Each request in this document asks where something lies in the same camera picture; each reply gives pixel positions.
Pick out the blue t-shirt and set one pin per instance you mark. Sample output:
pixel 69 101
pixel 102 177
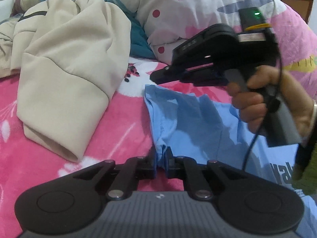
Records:
pixel 203 129

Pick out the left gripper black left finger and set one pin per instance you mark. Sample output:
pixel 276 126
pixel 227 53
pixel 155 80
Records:
pixel 74 201

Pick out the beige jacket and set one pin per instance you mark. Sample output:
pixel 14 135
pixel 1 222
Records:
pixel 70 55

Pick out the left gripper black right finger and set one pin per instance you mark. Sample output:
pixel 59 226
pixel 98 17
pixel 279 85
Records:
pixel 247 202

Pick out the pink floral bed sheet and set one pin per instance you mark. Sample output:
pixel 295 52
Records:
pixel 122 132

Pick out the pink floral quilt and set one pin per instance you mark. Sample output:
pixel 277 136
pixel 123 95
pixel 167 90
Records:
pixel 158 26

